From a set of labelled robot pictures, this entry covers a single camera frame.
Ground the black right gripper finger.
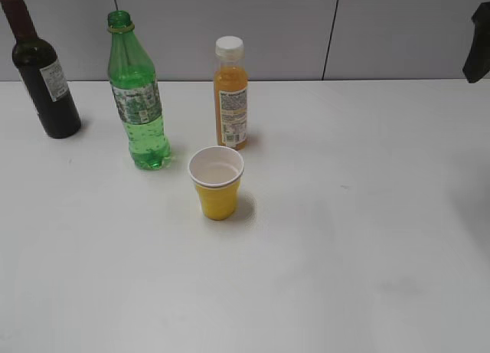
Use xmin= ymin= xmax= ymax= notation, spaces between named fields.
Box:
xmin=462 ymin=2 xmax=490 ymax=83

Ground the yellow paper cup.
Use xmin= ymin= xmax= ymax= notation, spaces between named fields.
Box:
xmin=188 ymin=145 xmax=244 ymax=221

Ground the green sprite bottle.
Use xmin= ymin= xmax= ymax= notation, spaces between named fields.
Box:
xmin=107 ymin=11 xmax=172 ymax=170

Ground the orange juice bottle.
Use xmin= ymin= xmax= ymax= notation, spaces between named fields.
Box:
xmin=214 ymin=36 xmax=248 ymax=150

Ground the dark red wine bottle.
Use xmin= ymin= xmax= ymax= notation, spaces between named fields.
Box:
xmin=1 ymin=0 xmax=81 ymax=139

